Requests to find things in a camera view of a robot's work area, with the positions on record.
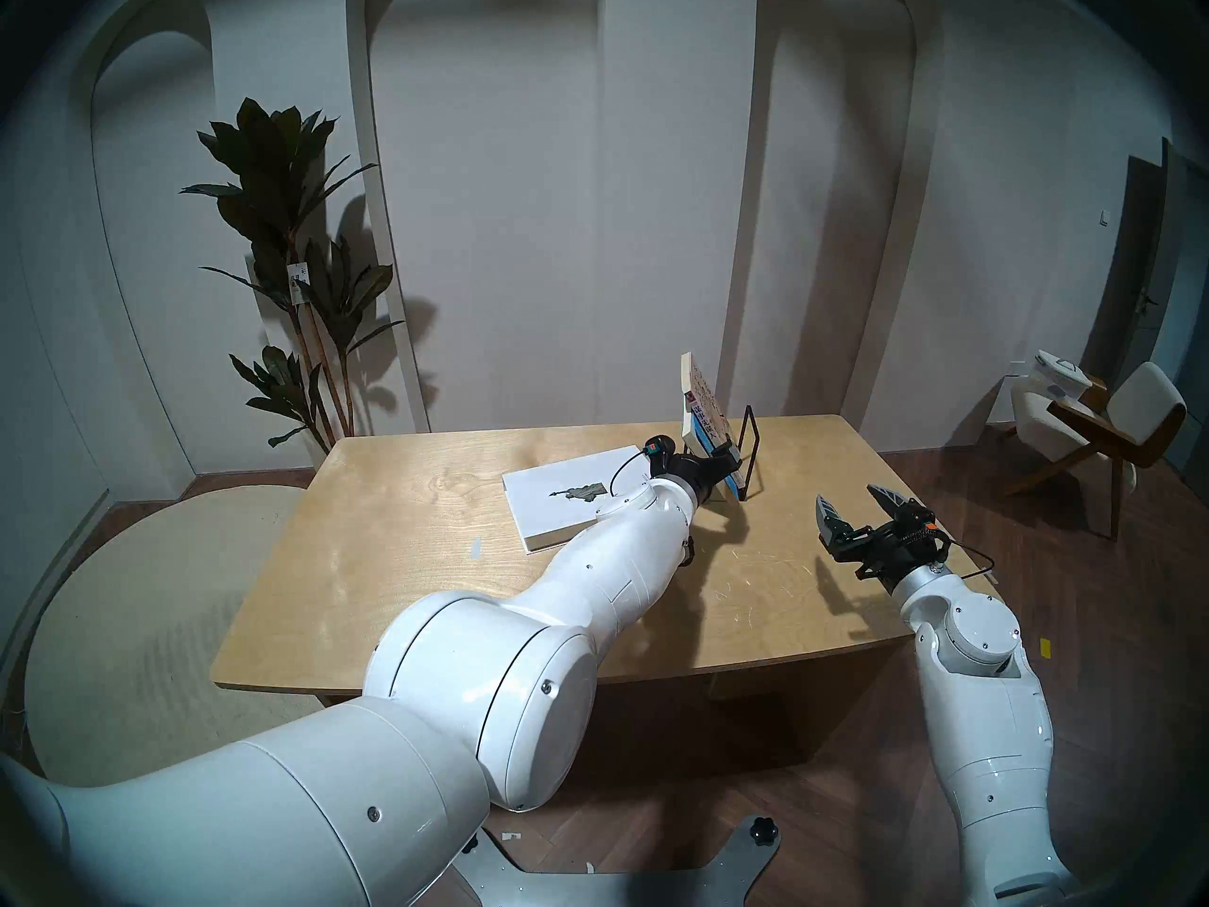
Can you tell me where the white appliance on armchair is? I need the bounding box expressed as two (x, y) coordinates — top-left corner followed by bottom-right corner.
(1030, 350), (1092, 396)

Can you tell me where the white wooden armchair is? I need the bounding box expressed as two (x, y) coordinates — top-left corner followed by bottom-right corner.
(1001, 360), (1187, 540)

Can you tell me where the black wire book rack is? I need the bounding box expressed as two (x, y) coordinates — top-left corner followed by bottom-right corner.
(727, 404), (764, 503)

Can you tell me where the thick white book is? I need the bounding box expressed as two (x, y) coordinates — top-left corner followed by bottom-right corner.
(502, 445), (653, 554)

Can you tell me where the blue green paperback book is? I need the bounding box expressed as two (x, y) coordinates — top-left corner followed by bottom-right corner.
(682, 395), (747, 500)

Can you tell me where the dark open door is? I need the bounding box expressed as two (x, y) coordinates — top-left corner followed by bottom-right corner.
(1081, 154), (1172, 396)

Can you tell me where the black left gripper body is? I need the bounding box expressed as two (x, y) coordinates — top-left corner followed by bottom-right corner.
(661, 452), (721, 500)

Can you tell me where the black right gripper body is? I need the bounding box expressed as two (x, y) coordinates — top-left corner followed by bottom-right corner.
(831, 525), (950, 594)

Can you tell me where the tall dark green plant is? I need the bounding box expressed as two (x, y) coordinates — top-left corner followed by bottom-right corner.
(179, 97), (407, 457)

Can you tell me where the round beige rug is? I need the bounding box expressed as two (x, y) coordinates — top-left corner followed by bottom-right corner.
(24, 485), (332, 788)

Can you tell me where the grey metal robot base plate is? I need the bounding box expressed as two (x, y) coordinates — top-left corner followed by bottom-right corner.
(444, 815), (783, 907)

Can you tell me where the beige book with calligraphy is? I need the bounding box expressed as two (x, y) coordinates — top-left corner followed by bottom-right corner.
(680, 352), (733, 443)

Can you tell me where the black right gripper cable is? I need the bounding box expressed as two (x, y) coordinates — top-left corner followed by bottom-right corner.
(935, 537), (995, 580)

